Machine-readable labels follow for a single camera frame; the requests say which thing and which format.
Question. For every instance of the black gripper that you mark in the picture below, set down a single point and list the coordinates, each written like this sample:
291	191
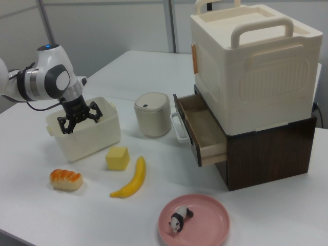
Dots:
75	109

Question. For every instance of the white plastic box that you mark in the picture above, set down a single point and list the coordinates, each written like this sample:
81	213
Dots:
89	143

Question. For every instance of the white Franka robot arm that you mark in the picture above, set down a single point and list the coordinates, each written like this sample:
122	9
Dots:
51	77

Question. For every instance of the large cream storage box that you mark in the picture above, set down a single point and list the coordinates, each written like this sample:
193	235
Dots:
269	84

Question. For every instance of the yellow cube block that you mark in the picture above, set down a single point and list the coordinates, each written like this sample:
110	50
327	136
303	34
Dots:
116	160

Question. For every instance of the toy bread roll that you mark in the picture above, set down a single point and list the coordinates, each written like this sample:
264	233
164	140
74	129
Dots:
66	179

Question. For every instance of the small beige lidded trash can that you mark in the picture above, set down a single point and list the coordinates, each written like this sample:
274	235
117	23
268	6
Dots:
152	120

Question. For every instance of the yellow toy banana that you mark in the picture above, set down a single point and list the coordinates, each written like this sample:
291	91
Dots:
137	176

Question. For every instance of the panda toy figure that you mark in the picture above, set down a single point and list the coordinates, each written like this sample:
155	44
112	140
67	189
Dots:
178	219

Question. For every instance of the pink round plate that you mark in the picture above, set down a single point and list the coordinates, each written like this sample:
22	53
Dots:
205	225

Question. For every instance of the dark wood drawer cabinet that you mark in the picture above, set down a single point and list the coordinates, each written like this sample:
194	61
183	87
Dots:
271	156

